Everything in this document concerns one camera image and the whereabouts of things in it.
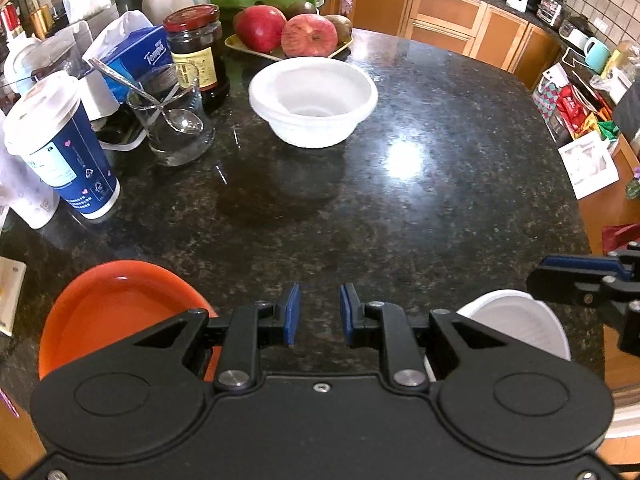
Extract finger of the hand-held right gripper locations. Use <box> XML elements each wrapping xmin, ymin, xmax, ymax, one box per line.
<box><xmin>526</xmin><ymin>242</ymin><xmax>640</xmax><ymax>357</ymax></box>

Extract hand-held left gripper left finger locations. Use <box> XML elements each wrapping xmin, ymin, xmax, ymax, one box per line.
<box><xmin>131</xmin><ymin>282</ymin><xmax>302</xmax><ymax>395</ymax></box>

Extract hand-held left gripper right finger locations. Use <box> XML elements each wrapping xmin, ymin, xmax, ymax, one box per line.
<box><xmin>339</xmin><ymin>282</ymin><xmax>506</xmax><ymax>394</ymax></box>

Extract white plastic bowl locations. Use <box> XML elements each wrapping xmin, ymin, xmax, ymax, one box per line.
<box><xmin>422</xmin><ymin>289</ymin><xmax>571</xmax><ymax>380</ymax></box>
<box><xmin>248</xmin><ymin>57</ymin><xmax>379</xmax><ymax>149</ymax></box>

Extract orange plastic plate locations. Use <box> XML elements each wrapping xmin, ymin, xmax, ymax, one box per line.
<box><xmin>39</xmin><ymin>259</ymin><xmax>220</xmax><ymax>382</ymax></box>

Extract white window box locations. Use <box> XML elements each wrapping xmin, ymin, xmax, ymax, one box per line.
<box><xmin>558</xmin><ymin>130</ymin><xmax>620</xmax><ymax>200</ymax></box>

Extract glass measuring cup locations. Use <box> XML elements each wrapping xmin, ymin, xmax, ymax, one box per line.
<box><xmin>126</xmin><ymin>62</ymin><xmax>217</xmax><ymax>167</ymax></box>

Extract metal spoon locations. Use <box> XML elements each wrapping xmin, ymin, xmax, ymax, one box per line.
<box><xmin>88</xmin><ymin>57</ymin><xmax>204</xmax><ymax>134</ymax></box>

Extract mint green mug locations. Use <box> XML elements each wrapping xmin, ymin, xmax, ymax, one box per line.
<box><xmin>583</xmin><ymin>36</ymin><xmax>612</xmax><ymax>74</ymax></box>

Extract silver toaster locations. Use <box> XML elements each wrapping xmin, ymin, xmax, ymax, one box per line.
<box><xmin>537</xmin><ymin>0</ymin><xmax>566</xmax><ymax>30</ymax></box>

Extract pale yellow fruit tray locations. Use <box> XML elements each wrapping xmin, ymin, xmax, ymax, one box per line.
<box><xmin>223</xmin><ymin>33</ymin><xmax>355</xmax><ymax>64</ymax></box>

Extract dark sauce jar red lid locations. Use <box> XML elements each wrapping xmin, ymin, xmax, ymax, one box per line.
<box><xmin>163</xmin><ymin>4</ymin><xmax>231</xmax><ymax>112</ymax></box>

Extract blue paper cup white lid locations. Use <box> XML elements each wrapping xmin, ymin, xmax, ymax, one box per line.
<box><xmin>4</xmin><ymin>70</ymin><xmax>121</xmax><ymax>220</ymax></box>

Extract wooden kitchen cabinets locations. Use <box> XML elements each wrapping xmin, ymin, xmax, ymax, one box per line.
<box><xmin>320</xmin><ymin>0</ymin><xmax>563</xmax><ymax>92</ymax></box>

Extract dark red apple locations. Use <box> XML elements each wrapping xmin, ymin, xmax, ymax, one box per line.
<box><xmin>233</xmin><ymin>5</ymin><xmax>288</xmax><ymax>55</ymax></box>

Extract lavender water bottle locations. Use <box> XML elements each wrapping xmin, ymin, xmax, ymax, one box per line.
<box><xmin>0</xmin><ymin>144</ymin><xmax>62</xmax><ymax>230</ymax></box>

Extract blue tissue pack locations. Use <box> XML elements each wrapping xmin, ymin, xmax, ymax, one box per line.
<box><xmin>81</xmin><ymin>10</ymin><xmax>177</xmax><ymax>107</ymax></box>

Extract white bottle red cap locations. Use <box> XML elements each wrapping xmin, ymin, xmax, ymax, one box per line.
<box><xmin>2</xmin><ymin>4</ymin><xmax>42</xmax><ymax>97</ymax></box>

